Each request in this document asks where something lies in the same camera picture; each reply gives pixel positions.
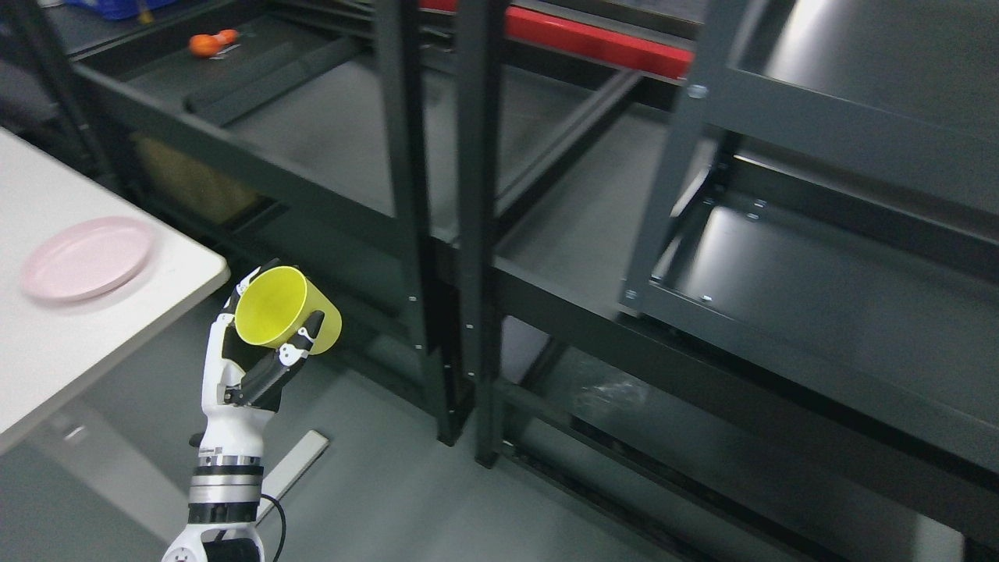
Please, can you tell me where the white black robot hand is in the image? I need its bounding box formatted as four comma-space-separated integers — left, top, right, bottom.
197, 259, 324, 460

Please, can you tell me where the yellow plastic cup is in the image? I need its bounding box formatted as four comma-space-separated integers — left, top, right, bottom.
234, 265, 343, 354

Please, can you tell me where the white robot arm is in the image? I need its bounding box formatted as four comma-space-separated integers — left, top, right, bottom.
162, 455, 265, 561

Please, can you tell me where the dark grey metal shelf rack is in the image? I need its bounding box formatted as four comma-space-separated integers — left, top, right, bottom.
2, 1, 675, 465

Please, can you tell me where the orange toy on shelf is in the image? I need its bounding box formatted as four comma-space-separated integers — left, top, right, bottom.
187, 29, 240, 59

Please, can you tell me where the right grey metal shelf rack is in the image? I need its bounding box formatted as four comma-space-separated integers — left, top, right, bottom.
456, 1, 998, 561

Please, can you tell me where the pink plastic plate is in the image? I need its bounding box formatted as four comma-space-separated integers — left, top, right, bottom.
19, 216, 157, 304

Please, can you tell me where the white table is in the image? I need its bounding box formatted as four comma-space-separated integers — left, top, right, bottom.
1, 130, 229, 450

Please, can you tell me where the blue plastic crate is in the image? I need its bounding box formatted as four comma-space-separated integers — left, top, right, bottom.
64, 0, 177, 21

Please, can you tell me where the red metal beam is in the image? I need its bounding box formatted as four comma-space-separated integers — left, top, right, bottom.
421, 0, 695, 80

